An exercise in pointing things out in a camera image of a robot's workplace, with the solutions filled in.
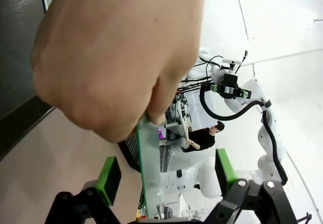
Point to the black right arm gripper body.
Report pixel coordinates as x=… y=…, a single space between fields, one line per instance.
x=229 y=82

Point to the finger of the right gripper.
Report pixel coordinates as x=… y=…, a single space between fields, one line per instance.
x=244 y=93
x=213 y=87

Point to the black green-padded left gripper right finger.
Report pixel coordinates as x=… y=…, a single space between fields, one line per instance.
x=227 y=168

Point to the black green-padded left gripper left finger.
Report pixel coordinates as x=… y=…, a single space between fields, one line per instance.
x=108 y=181

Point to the green PCB board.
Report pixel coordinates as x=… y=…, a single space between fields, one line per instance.
x=150 y=163

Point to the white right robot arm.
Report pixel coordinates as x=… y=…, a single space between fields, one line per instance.
x=252 y=92

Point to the person's right hand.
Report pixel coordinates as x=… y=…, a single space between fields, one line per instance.
x=113 y=57

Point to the bystander in black shirt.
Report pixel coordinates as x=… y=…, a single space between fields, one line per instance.
x=203 y=139

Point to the black slotted PCB rack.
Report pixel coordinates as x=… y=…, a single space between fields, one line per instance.
x=131 y=148

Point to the cluttered background workbench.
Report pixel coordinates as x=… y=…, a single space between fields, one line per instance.
x=176 y=123

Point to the ceiling mounted fixture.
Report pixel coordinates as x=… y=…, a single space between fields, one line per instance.
x=317 y=20

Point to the black camera pole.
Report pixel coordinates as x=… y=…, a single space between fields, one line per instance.
x=242 y=60

